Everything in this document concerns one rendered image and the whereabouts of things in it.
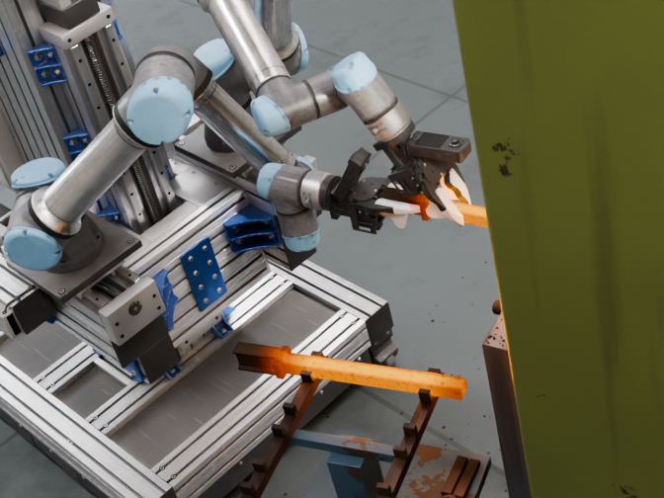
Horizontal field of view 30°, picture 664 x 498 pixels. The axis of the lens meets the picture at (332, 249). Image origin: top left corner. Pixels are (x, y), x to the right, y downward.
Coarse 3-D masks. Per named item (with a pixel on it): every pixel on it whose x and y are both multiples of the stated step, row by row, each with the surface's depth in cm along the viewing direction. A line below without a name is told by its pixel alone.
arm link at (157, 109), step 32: (160, 64) 231; (128, 96) 230; (160, 96) 225; (192, 96) 231; (128, 128) 230; (160, 128) 228; (96, 160) 236; (128, 160) 236; (64, 192) 241; (96, 192) 241; (32, 224) 244; (64, 224) 245; (32, 256) 247
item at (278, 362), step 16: (240, 352) 211; (256, 352) 210; (272, 352) 210; (288, 352) 210; (240, 368) 214; (256, 368) 213; (272, 368) 211; (288, 368) 208; (304, 368) 207; (320, 368) 206; (336, 368) 205; (352, 368) 204; (368, 368) 204; (384, 368) 203; (368, 384) 203; (384, 384) 202; (400, 384) 200; (416, 384) 199; (432, 384) 198; (448, 384) 197; (464, 384) 198
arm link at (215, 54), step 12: (204, 48) 283; (216, 48) 281; (228, 48) 279; (204, 60) 279; (216, 60) 277; (228, 60) 277; (216, 72) 277; (228, 72) 279; (240, 72) 280; (228, 84) 280; (240, 84) 281; (240, 96) 284
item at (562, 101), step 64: (512, 0) 129; (576, 0) 125; (640, 0) 121; (512, 64) 134; (576, 64) 130; (640, 64) 126; (512, 128) 140; (576, 128) 136; (640, 128) 131; (512, 192) 147; (576, 192) 142; (640, 192) 137; (512, 256) 154; (576, 256) 148; (640, 256) 143; (512, 320) 162; (576, 320) 156; (640, 320) 150; (576, 384) 164; (640, 384) 157; (576, 448) 173; (640, 448) 166
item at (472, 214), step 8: (384, 192) 232; (392, 192) 232; (392, 200) 231; (400, 200) 230; (408, 200) 229; (416, 200) 229; (424, 200) 228; (424, 208) 227; (464, 208) 225; (472, 208) 224; (480, 208) 224; (424, 216) 228; (464, 216) 224; (472, 216) 223; (480, 216) 222; (480, 224) 223
